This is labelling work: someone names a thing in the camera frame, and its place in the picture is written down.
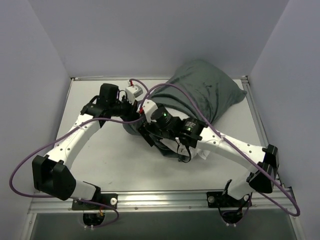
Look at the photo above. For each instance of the aluminium mounting rail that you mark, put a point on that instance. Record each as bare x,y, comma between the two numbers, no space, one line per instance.
160,201

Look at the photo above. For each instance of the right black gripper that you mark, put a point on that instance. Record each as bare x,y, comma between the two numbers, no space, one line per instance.
146,131

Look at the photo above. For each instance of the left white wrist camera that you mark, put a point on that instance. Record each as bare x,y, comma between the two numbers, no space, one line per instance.
132,91

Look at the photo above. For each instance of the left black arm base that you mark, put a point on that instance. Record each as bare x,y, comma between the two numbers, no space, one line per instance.
95,210

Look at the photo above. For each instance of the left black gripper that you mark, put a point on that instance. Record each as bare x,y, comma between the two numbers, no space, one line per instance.
130,110

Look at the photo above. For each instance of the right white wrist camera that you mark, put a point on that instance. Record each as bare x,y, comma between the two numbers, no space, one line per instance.
147,109

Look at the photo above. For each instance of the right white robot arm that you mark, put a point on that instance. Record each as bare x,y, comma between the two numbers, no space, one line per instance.
190,136

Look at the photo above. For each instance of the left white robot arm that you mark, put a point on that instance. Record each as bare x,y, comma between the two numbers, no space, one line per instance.
52,172

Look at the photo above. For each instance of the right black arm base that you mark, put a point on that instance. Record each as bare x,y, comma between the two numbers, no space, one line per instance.
231,210

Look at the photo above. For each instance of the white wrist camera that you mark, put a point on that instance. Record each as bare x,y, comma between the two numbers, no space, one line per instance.
132,91
147,109

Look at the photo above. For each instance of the white pillow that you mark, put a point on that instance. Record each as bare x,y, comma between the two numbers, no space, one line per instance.
182,150

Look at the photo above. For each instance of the zebra and green pillowcase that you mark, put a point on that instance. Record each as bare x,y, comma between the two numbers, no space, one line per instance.
199,90

